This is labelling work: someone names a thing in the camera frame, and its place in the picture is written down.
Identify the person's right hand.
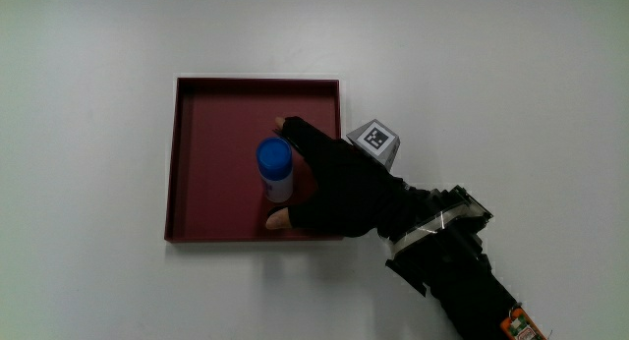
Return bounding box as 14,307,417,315
264,115,410,240

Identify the dark red square plate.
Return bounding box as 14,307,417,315
163,77,345,244

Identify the blue-capped white glue stick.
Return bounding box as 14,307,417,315
256,136,295,204

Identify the orange electronic module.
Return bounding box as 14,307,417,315
499,304,548,340

